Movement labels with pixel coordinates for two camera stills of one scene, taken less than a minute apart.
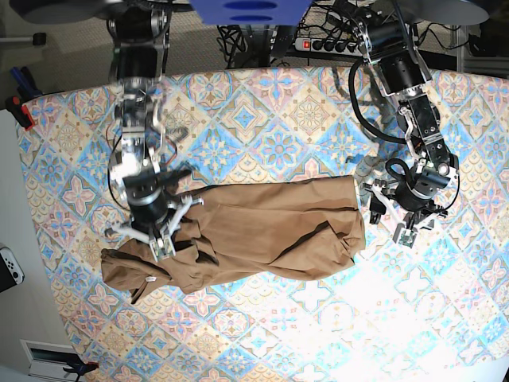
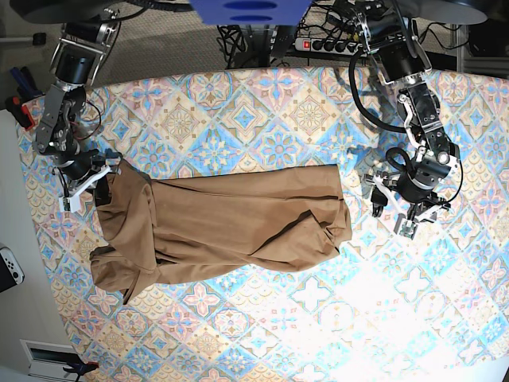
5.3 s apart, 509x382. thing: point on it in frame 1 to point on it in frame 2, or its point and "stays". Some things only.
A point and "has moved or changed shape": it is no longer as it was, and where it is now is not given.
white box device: [48, 360] stays
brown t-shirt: [266, 230] has moved or changed shape
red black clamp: [20, 112] stays
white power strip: [327, 46] stays
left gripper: [147, 195] to [78, 165]
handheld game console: [11, 271] stays
